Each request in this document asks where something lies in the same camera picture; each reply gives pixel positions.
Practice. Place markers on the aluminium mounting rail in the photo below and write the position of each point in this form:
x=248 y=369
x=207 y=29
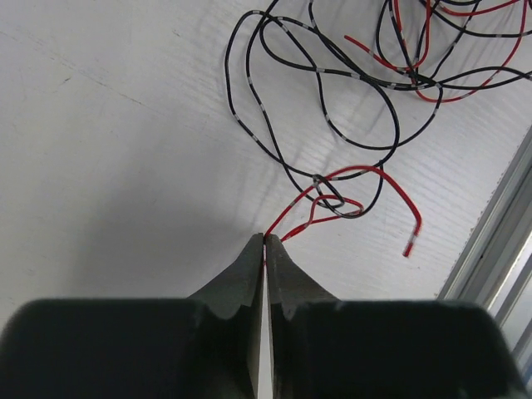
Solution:
x=494 y=268

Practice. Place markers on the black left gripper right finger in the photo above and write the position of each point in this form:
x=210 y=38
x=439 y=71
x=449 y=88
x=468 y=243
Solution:
x=325 y=347

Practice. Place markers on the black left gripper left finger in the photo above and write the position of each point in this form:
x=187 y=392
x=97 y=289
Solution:
x=202 y=346

